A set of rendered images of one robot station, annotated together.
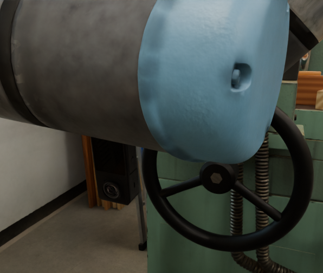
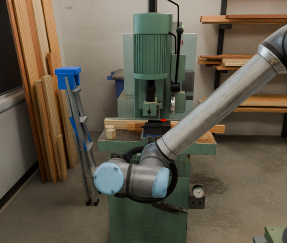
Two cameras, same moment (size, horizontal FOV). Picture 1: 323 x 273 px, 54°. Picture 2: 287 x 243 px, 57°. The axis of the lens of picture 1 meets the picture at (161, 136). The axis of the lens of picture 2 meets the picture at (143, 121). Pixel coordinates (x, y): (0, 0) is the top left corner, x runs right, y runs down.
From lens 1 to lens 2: 0.69 m
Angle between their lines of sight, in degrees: 17
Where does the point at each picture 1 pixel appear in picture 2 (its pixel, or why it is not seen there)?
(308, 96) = not seen: hidden behind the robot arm
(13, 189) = not seen: outside the picture
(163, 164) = not seen: hidden behind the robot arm
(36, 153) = (4, 153)
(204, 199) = not seen: hidden behind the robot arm
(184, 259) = (127, 208)
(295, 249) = (174, 195)
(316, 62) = (177, 108)
